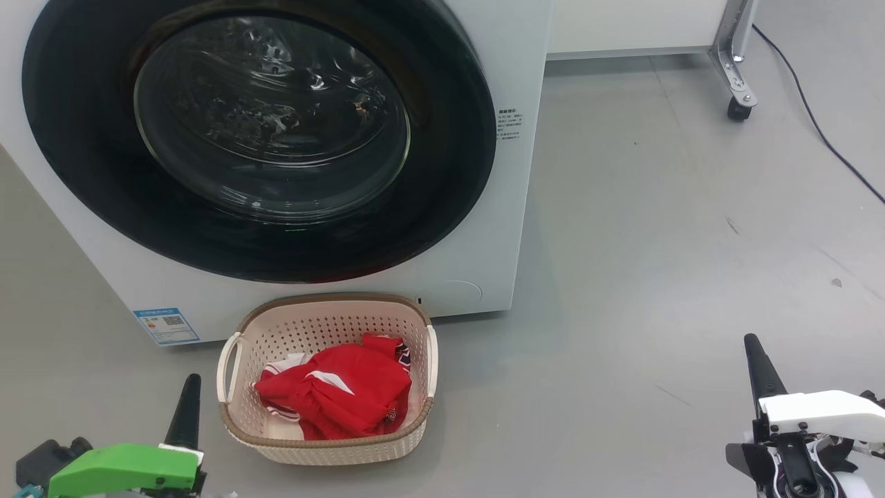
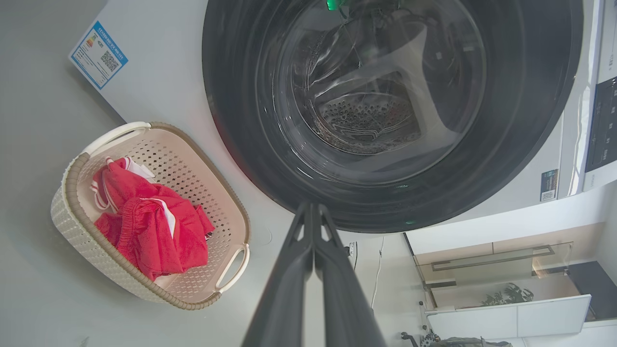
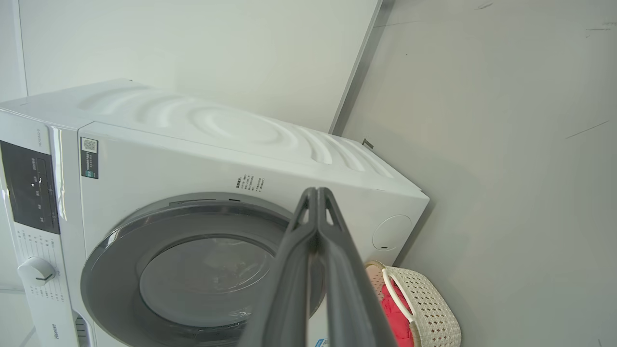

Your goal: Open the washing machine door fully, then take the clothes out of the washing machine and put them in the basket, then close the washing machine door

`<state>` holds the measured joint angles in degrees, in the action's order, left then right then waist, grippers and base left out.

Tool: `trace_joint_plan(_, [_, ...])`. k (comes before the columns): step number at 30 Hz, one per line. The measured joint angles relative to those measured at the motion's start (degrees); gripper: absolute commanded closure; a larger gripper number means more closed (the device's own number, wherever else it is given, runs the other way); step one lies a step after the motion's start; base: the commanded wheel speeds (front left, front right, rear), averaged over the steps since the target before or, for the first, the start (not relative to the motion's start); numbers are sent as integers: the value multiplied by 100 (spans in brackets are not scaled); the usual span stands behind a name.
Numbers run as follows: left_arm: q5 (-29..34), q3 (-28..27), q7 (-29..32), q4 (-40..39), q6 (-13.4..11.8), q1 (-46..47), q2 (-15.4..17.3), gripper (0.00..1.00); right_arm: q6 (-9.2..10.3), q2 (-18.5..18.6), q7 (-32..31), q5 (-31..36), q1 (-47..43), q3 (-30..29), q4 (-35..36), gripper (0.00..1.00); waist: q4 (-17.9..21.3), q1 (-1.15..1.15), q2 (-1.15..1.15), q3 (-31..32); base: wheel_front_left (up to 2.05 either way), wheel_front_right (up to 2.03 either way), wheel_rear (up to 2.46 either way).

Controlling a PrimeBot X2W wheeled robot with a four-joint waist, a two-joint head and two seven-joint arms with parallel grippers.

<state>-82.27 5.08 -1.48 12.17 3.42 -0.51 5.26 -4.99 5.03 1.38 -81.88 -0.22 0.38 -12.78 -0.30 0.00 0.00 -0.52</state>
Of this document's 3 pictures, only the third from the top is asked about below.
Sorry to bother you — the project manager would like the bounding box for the red garment with white stripes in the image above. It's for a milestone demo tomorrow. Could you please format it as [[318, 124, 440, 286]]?
[[380, 280, 416, 347]]

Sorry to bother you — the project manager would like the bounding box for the cream perforated plastic laundry basket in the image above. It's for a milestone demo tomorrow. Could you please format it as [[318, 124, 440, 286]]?
[[365, 260, 462, 347]]

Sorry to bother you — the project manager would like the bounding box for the white front-load washing machine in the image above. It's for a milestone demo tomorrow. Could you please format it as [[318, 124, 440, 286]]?
[[0, 79, 430, 347]]

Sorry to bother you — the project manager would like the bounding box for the black round glass washer door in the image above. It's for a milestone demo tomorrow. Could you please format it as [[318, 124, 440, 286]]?
[[80, 193, 329, 347]]

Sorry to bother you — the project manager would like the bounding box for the black QR code sticker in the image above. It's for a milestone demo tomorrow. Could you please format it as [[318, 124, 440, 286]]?
[[80, 137, 99, 180]]

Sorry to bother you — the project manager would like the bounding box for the white washer control knob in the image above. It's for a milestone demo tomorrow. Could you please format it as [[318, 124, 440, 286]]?
[[17, 256, 56, 288]]

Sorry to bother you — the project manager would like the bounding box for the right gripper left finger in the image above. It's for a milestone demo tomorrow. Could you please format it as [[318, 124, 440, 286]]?
[[238, 187, 319, 347]]

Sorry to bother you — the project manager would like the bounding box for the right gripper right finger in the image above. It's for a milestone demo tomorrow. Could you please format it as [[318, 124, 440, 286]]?
[[316, 187, 399, 347]]

